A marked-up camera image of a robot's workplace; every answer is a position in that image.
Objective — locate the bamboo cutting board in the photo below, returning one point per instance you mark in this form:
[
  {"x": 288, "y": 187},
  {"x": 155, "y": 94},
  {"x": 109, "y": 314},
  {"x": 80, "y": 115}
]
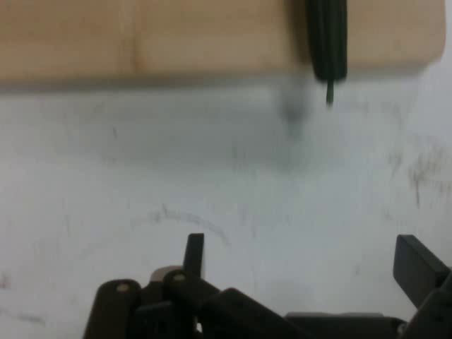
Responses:
[{"x": 176, "y": 35}]

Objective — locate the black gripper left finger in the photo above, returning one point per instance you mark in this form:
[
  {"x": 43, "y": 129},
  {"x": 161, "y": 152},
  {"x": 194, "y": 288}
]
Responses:
[{"x": 197, "y": 303}]

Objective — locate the dark green cucumber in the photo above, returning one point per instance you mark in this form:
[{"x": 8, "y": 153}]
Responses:
[{"x": 328, "y": 42}]

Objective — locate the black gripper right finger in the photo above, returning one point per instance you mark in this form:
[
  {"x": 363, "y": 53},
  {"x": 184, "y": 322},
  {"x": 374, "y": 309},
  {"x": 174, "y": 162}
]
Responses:
[{"x": 420, "y": 272}]

